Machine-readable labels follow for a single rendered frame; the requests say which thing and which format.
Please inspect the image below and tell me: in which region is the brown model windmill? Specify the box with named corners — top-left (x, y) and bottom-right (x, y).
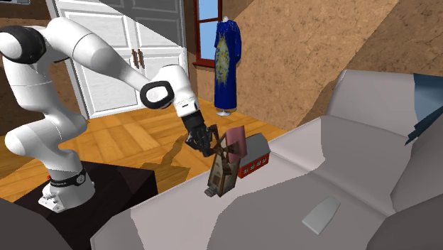
top-left (204, 124), bottom-right (247, 198)

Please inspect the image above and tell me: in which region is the red barn with grey roof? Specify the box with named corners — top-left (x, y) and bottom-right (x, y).
top-left (236, 132), bottom-right (272, 180)

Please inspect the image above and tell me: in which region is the blue dress on mannequin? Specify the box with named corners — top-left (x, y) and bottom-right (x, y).
top-left (213, 16), bottom-right (243, 117)

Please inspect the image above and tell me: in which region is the red framed window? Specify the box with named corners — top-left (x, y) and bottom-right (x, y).
top-left (192, 0), bottom-right (224, 69)

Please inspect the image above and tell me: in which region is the dark robot stand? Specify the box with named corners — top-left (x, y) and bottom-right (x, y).
top-left (13, 160), bottom-right (159, 250)

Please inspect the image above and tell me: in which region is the white wardrobe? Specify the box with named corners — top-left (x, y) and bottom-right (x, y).
top-left (45, 0), bottom-right (190, 121)

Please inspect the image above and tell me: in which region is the grey sofa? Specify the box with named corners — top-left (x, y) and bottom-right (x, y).
top-left (90, 69), bottom-right (443, 250)

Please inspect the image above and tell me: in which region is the grey flat remote control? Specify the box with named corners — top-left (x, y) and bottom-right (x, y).
top-left (301, 196), bottom-right (342, 236)

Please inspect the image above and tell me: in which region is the blue cushion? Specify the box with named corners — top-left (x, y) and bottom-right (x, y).
top-left (404, 72), bottom-right (443, 146)

